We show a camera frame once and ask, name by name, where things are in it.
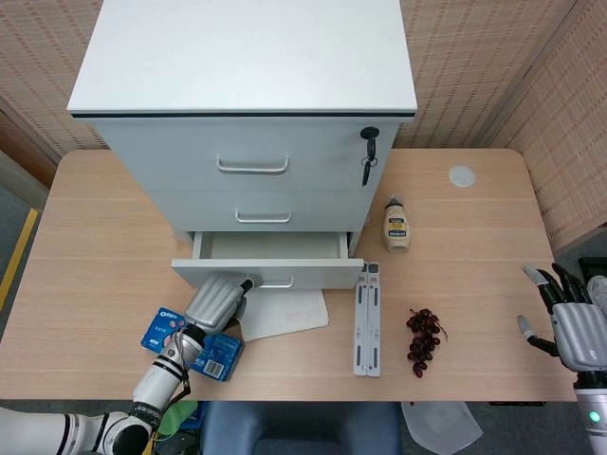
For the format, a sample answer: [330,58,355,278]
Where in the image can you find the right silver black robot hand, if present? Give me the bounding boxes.
[516,263,607,373]

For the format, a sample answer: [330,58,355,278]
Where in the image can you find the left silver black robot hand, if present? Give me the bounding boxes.
[183,272,257,337]

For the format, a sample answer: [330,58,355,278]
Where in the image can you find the deep white cabinet drawer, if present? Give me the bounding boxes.
[170,230,365,291]

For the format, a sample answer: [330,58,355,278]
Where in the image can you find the shallow white cabinet drawer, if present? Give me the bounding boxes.
[150,189,377,234]

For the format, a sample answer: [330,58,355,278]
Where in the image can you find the white lockable cabinet drawer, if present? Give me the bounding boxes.
[92,118,400,194]

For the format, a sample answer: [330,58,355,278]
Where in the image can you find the white drawer cabinet body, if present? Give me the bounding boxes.
[65,0,418,252]

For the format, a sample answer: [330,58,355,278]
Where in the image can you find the blue Oreo cookie box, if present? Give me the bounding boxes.
[140,306,245,382]

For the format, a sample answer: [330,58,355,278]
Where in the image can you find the white cloth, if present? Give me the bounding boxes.
[239,287,331,342]

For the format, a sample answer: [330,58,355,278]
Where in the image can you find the green plastic object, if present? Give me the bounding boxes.
[156,401,199,436]

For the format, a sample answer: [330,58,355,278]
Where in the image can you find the grey folding laptop stand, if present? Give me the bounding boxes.
[353,260,383,378]

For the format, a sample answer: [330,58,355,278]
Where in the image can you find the dark purple grape bunch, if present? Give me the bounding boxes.
[405,307,450,379]

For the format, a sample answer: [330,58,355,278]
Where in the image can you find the blue chair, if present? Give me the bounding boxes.
[198,401,404,455]

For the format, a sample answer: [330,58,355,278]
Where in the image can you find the translucent white plastic cover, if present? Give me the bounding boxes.
[401,401,484,455]

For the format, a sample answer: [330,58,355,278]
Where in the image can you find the cream sauce squeeze bottle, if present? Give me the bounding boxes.
[382,193,412,254]

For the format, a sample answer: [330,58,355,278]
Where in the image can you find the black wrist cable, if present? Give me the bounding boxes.
[163,329,193,409]

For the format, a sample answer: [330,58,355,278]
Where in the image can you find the white round cable grommet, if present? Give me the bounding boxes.
[448,163,477,188]

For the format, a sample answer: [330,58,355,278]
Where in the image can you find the black keys on ring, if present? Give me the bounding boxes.
[359,136,379,188]

